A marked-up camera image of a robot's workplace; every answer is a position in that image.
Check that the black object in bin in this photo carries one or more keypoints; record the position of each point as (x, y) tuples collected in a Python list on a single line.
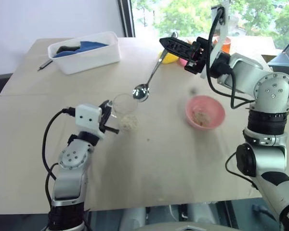
[(66, 48)]

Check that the yellow plastic bowl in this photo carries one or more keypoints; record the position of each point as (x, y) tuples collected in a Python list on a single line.
[(169, 59)]

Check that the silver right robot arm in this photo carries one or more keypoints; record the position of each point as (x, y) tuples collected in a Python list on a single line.
[(269, 108)]

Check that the grey pen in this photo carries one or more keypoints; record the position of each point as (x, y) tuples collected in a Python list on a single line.
[(45, 64)]

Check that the blue cloth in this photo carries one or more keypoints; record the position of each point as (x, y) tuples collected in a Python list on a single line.
[(91, 46)]

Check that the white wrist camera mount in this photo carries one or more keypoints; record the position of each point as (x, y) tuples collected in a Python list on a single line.
[(220, 38), (88, 116)]

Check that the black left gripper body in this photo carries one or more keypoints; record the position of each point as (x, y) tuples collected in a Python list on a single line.
[(105, 113)]

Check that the pink plastic bowl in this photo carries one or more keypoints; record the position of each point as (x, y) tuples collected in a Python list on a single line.
[(214, 106)]

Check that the white plastic bin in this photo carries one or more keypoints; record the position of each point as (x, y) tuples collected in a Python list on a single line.
[(91, 60)]

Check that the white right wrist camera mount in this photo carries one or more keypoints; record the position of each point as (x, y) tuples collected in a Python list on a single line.
[(220, 38)]

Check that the dark laptop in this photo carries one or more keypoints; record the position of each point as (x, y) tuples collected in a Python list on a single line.
[(287, 54)]

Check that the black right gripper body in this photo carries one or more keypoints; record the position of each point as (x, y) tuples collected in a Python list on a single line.
[(197, 59)]

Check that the clear plastic cup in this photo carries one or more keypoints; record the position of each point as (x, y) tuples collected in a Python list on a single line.
[(125, 103)]

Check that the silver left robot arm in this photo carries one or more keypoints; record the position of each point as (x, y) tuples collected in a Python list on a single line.
[(71, 168)]

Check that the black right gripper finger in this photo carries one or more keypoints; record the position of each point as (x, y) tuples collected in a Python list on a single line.
[(180, 54), (174, 43)]

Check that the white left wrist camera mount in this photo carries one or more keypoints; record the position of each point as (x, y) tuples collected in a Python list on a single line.
[(88, 116)]

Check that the black window frame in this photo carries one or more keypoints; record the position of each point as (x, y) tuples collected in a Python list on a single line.
[(126, 16)]

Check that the orange plastic cup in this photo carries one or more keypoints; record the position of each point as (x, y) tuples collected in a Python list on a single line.
[(227, 45)]

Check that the shiny metal spoon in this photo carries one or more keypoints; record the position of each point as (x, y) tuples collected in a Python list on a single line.
[(141, 92)]

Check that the oatmeal heap in bowl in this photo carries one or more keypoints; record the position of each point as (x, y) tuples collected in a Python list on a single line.
[(201, 117)]

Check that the small pink plastic item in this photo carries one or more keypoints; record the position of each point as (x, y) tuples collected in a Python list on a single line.
[(182, 62)]

